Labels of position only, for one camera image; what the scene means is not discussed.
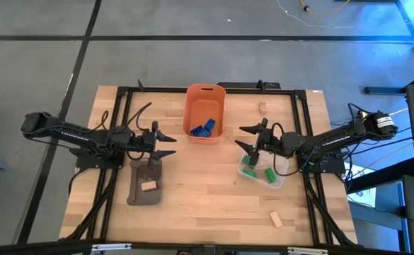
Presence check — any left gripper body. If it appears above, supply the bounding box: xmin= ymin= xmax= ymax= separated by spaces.
xmin=132 ymin=121 xmax=162 ymax=170

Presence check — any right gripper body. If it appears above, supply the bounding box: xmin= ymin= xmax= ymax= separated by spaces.
xmin=251 ymin=118 xmax=289 ymax=166

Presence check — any clear plastic bin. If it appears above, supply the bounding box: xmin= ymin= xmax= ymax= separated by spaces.
xmin=237 ymin=150 xmax=289 ymax=190

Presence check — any black mounting bar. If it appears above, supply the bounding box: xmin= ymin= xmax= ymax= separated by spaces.
xmin=217 ymin=81 xmax=281 ymax=89

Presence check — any smoky grey translucent bin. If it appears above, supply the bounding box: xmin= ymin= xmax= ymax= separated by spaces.
xmin=126 ymin=157 xmax=163 ymax=206

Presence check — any orange plastic bin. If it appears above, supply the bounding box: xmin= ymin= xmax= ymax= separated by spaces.
xmin=183 ymin=83 xmax=227 ymax=145

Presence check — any white printed paper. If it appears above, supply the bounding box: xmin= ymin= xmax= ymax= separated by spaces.
xmin=347 ymin=164 xmax=377 ymax=208

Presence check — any black diagonal bar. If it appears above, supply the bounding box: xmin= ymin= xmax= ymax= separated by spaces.
xmin=346 ymin=157 xmax=414 ymax=194

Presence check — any black crossbeam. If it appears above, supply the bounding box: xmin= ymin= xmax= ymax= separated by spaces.
xmin=0 ymin=239 xmax=414 ymax=255

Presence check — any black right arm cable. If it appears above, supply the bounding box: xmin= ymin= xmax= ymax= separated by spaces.
xmin=269 ymin=122 xmax=301 ymax=177

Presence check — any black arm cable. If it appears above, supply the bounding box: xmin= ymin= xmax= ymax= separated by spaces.
xmin=125 ymin=101 xmax=153 ymax=132
xmin=98 ymin=110 xmax=110 ymax=130
xmin=269 ymin=122 xmax=301 ymax=177

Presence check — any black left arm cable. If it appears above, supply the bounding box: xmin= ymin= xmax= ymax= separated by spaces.
xmin=125 ymin=101 xmax=153 ymax=132
xmin=98 ymin=110 xmax=110 ymax=130

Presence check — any black aluminium table frame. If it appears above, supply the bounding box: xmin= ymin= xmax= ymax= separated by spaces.
xmin=63 ymin=79 xmax=358 ymax=249

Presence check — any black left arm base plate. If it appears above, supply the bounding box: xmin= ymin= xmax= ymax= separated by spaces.
xmin=75 ymin=148 xmax=125 ymax=170

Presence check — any yellow extension cord plug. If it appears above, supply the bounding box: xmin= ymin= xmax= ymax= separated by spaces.
xmin=359 ymin=107 xmax=410 ymax=118

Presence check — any silver metal bracket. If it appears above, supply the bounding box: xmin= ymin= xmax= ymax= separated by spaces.
xmin=91 ymin=242 xmax=132 ymax=252
xmin=287 ymin=246 xmax=328 ymax=255

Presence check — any white floor cable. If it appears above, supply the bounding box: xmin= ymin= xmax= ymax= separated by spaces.
xmin=276 ymin=0 xmax=356 ymax=30

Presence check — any black floor cable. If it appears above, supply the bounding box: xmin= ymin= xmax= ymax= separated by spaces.
xmin=379 ymin=126 xmax=413 ymax=142

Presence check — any yellow floor cable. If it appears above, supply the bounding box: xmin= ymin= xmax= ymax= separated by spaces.
xmin=299 ymin=0 xmax=352 ymax=17

